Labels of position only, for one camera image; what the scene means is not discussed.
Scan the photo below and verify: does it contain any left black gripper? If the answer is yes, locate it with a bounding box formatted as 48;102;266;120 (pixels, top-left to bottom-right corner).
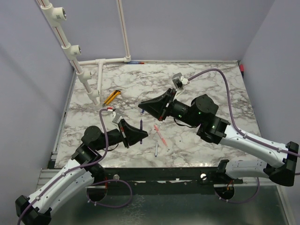
96;119;148;151

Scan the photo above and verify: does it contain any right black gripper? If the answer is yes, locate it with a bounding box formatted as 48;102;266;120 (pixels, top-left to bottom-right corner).
139;89;200;128

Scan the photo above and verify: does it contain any dark blue pen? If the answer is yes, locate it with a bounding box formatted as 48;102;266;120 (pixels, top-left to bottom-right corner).
140;119;143;144

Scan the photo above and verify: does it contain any red pen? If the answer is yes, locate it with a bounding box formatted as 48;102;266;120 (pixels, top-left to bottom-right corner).
154;125;168;147

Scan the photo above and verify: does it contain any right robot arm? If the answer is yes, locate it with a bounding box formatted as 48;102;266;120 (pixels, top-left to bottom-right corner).
138;89;299;187

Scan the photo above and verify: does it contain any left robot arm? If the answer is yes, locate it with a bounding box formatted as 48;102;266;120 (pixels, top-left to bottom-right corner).
15;119;148;225

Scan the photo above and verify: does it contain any grey pen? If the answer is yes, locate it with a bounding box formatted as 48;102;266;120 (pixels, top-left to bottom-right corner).
154;141;158;157

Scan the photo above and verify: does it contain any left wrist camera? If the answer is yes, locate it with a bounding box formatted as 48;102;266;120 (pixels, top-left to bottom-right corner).
110;110;123;125

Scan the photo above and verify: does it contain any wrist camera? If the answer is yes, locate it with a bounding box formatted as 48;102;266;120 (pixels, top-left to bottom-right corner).
110;110;123;125
172;73;189;90

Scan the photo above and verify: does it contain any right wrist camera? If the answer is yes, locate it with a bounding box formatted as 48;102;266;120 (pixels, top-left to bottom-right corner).
172;73;189;90

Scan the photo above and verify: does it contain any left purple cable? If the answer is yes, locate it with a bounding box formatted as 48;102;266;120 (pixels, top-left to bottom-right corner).
16;107;133;225

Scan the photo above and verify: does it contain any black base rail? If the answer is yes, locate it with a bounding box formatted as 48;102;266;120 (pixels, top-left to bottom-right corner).
77;167;244;195

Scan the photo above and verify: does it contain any aluminium frame rail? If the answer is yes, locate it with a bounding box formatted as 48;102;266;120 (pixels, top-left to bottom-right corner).
36;169;60;190

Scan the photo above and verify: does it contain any white pvc pipe frame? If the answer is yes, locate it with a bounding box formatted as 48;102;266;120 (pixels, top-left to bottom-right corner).
37;0;131;105

